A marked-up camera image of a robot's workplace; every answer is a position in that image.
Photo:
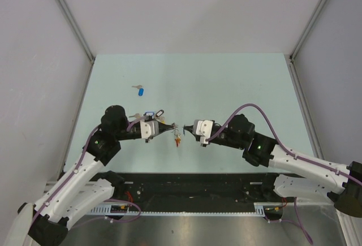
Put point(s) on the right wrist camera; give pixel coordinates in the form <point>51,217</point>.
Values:
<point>203,122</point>

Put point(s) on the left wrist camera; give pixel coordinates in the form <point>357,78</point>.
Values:
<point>148,128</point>

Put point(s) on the solid blue tag key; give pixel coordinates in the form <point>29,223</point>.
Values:
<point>140,89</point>

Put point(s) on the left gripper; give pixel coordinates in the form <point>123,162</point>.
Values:
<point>164,127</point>

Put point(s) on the red handled keyring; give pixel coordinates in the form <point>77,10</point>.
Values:
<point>175,132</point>

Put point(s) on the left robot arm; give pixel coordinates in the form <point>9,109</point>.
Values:
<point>58,210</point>

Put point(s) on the black frame key tag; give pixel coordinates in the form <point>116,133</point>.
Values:
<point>159,113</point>

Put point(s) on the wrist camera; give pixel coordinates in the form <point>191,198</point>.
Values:
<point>148,128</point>
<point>203,122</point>

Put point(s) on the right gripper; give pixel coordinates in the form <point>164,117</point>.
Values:
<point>189,128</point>

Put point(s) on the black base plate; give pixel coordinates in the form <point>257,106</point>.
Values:
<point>176,190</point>

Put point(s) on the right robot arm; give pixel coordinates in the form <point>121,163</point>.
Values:
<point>318,179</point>

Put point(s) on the aluminium frame post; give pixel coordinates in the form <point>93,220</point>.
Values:
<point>316,13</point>
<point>75,28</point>

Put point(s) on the white cable duct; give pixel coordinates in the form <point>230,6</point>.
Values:
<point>223,210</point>

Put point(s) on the right aluminium frame post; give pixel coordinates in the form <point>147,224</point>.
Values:
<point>316,13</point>

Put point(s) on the left aluminium frame post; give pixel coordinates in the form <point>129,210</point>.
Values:
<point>75,28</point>

